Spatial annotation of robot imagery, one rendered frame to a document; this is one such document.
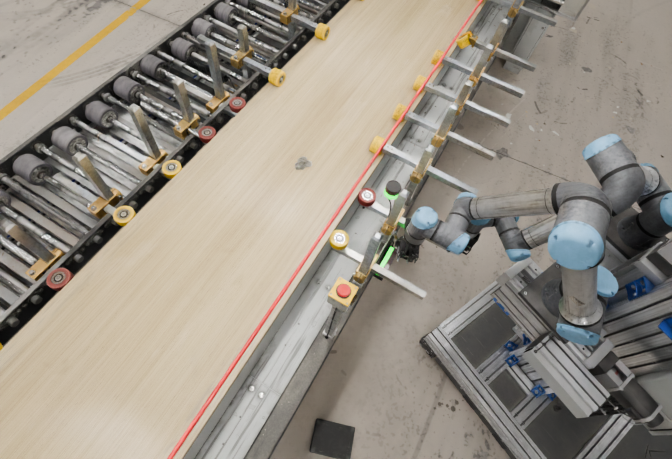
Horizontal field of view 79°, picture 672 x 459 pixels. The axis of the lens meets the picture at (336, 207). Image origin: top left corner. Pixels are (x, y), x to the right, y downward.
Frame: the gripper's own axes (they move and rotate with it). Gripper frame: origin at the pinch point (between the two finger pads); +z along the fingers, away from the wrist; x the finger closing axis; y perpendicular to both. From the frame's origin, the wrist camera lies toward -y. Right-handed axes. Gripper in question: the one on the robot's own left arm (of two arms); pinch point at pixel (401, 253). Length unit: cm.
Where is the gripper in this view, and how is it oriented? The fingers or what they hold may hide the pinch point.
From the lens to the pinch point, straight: 164.7
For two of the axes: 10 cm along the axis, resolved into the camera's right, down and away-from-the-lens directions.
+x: 9.8, 2.0, -0.1
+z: -0.9, 5.1, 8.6
